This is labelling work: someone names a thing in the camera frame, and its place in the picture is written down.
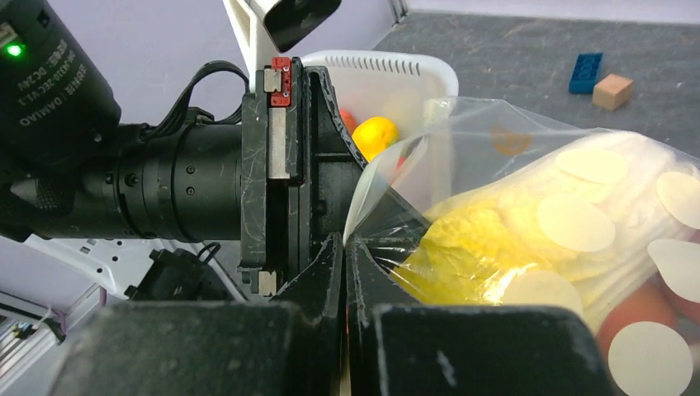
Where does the yellow toy cabbage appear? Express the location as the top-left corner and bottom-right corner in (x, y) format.
(392, 158), (698, 316)

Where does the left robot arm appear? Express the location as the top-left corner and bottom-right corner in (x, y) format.
(1, 1), (366, 300)

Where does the wooden cube centre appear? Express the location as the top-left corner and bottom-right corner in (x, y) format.
(592, 73), (633, 111)

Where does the white plastic basket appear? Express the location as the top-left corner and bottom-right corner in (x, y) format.
(301, 49), (459, 135)

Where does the orange toy peach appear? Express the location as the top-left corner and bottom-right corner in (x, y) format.
(596, 280), (678, 360)

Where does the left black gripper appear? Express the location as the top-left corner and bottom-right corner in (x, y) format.
(239, 57), (362, 296)

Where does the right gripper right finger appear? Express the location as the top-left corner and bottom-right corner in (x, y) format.
(345, 235), (417, 395)

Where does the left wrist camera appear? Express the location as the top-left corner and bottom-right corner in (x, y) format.
(223, 0), (341, 92)

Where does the blue lego brick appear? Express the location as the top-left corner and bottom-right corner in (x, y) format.
(568, 53), (603, 94)

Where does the clear polka dot zip bag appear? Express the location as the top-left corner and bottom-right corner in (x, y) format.
(344, 97), (699, 395)

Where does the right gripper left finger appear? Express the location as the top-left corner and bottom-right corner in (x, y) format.
(273, 233), (343, 395)

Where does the yellow toy lemon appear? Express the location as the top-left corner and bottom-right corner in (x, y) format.
(352, 116), (400, 162)

